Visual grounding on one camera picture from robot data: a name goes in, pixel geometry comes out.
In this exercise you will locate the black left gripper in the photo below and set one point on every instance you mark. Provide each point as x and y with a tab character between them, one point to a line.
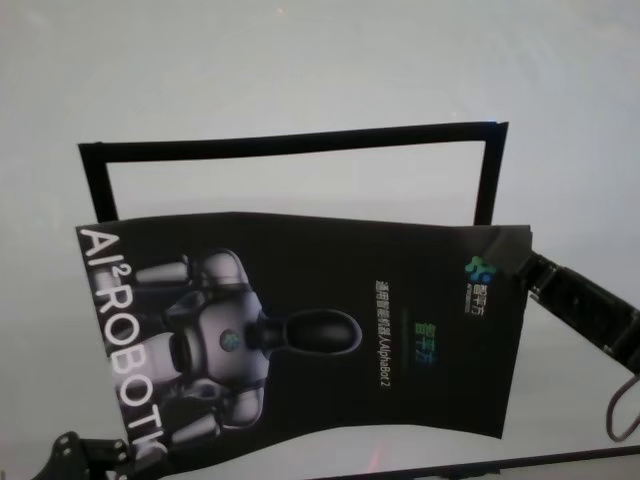
85	460

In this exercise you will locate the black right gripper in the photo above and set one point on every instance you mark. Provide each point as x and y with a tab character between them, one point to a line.
585	310

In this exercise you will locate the black AI robotics poster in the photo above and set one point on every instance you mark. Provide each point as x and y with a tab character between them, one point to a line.
350	250

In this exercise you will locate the black tape frame outline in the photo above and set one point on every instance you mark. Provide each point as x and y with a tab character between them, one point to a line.
300	141

